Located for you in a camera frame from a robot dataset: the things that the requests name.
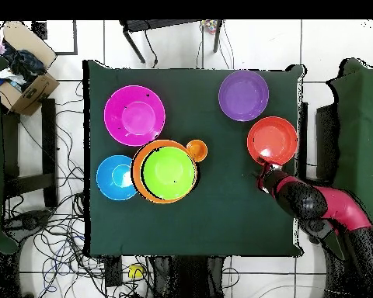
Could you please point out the green bowl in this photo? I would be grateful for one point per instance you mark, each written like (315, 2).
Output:
(169, 172)

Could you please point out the orange cup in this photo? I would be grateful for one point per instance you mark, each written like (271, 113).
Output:
(199, 150)

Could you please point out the black chair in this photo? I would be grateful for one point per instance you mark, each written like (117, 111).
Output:
(326, 130)

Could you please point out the dark green table cloth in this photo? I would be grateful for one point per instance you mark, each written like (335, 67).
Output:
(220, 223)

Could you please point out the cardboard box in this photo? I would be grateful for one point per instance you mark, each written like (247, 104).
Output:
(34, 90)

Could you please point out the black pedestal foot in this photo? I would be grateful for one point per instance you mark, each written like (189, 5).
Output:
(315, 231)
(25, 222)

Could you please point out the dark clothes pile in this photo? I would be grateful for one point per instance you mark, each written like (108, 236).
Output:
(25, 66)

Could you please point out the large orange bowl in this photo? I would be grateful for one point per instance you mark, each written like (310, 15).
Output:
(137, 173)

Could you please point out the pink bowl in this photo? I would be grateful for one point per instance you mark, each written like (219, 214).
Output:
(134, 115)

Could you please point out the purple bowl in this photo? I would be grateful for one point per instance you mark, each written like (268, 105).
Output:
(243, 95)

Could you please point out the black power adapter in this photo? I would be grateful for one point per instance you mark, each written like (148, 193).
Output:
(113, 270)

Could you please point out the blue round bowl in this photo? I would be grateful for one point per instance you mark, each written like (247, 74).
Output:
(110, 180)

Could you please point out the black metal frame table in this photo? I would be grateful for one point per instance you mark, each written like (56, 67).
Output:
(161, 24)

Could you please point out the yellow ball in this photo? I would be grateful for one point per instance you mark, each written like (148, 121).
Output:
(135, 271)

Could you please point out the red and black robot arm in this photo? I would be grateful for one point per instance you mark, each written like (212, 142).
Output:
(345, 205)

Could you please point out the large red-orange bowl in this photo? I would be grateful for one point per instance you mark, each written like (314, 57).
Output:
(273, 138)

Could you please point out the black bench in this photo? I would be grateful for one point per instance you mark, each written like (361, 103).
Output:
(49, 149)

